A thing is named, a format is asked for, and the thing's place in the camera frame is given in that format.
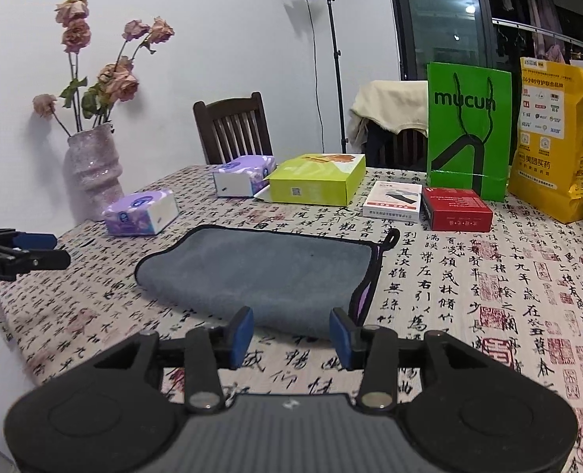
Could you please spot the green paper bag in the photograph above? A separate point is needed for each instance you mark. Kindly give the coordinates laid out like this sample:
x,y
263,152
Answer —
x,y
491,148

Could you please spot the yellow paper bag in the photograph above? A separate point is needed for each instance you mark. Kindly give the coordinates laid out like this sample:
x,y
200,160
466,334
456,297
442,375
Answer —
x,y
547,182

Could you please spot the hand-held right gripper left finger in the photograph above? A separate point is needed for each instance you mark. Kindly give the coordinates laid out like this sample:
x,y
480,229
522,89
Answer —
x,y
242,337

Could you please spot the dark glass sliding door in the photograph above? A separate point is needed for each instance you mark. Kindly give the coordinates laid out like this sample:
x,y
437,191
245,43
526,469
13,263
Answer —
x,y
434,15

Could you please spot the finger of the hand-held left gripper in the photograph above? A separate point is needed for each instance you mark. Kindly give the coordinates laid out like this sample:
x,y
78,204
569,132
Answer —
x,y
35,241
35,261

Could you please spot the dark wooden chair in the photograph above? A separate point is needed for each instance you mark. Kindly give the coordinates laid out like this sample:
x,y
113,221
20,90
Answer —
x,y
232,128
405,151

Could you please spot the speckled pink vase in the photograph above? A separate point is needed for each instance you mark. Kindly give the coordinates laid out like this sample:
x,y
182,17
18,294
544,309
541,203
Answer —
x,y
92,177

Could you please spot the dried pink roses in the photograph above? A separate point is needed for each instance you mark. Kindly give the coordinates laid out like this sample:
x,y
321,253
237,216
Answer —
x,y
76,34

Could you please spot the grey towel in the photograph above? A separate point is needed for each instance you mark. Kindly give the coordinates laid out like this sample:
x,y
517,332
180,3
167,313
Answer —
x,y
271,271

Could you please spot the small white box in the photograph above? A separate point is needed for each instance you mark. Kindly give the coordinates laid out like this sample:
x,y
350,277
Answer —
x,y
391,200

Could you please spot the cream cloth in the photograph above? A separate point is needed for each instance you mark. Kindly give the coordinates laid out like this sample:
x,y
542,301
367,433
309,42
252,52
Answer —
x,y
395,103

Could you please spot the lime green cardboard box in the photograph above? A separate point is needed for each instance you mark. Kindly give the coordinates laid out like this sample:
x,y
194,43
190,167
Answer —
x,y
306,185

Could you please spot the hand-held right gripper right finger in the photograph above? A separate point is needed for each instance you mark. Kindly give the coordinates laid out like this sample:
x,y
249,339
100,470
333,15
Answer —
x,y
339,339

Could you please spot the purple tissue pack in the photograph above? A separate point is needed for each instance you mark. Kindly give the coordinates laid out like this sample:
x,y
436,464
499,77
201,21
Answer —
x,y
138,213
237,175

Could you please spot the small red box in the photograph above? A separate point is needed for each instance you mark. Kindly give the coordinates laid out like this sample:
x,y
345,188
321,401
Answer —
x,y
456,213

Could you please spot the hanging clothes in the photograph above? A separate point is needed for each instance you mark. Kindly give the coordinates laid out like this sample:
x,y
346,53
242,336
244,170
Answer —
x,y
542,5

